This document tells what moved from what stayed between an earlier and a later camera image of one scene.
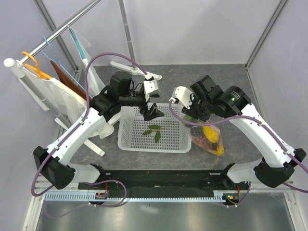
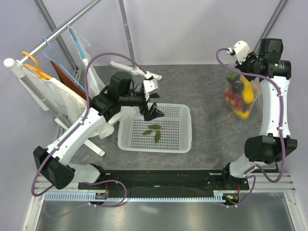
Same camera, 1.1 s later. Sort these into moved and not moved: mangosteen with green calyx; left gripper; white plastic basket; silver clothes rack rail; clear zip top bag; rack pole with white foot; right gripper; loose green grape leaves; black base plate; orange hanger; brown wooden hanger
Moved: clear zip top bag; mangosteen with green calyx; right gripper
Not moved: silver clothes rack rail; black base plate; rack pole with white foot; left gripper; orange hanger; brown wooden hanger; loose green grape leaves; white plastic basket
